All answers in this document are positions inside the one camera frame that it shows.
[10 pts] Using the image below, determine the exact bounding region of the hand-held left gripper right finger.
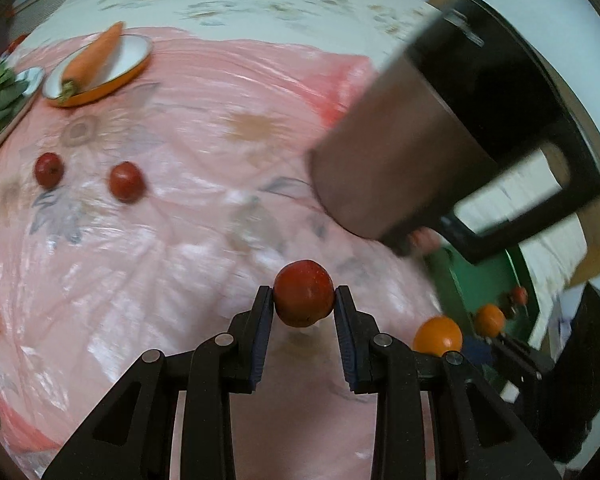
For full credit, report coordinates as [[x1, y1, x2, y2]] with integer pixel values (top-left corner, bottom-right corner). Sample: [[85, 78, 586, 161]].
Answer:
[[334, 285, 563, 480]]

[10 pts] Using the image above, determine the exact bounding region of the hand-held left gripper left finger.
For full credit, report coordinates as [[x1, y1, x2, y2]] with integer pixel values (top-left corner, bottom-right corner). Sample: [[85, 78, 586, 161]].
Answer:
[[40, 285, 276, 480]]

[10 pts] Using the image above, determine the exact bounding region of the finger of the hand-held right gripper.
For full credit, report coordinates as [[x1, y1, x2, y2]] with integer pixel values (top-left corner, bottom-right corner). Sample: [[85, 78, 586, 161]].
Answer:
[[492, 332, 556, 386], [462, 337, 506, 391]]

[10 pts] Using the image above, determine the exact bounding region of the orange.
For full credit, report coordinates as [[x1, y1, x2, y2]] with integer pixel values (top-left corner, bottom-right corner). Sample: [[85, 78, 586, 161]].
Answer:
[[474, 304, 507, 338], [412, 316, 463, 358]]

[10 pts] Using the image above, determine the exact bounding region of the green tray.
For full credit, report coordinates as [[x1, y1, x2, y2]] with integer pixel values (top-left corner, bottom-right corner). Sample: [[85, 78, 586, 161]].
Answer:
[[425, 245, 548, 406]]

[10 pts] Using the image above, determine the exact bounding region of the pink plastic sheet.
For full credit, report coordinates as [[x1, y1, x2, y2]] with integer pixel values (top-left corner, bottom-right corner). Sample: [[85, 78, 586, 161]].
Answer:
[[0, 25, 446, 480]]

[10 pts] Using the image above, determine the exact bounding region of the steel and black kettle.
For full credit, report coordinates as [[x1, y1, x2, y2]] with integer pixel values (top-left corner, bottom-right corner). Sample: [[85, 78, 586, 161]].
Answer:
[[307, 0, 600, 266]]

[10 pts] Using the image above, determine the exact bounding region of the orange rimmed plate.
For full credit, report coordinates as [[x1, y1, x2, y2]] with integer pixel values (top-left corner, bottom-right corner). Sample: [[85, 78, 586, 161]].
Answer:
[[42, 34, 153, 108]]

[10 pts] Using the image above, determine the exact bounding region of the carrot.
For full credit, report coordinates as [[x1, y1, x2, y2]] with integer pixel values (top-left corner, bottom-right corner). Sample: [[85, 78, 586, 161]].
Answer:
[[60, 21, 126, 101]]

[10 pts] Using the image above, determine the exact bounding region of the white plate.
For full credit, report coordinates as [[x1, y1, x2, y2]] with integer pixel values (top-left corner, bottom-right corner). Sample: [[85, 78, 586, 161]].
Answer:
[[0, 65, 46, 161]]

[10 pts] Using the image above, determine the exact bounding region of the pile of green leaves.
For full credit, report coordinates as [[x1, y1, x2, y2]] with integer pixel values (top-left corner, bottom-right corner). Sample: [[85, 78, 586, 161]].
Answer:
[[0, 67, 31, 138]]

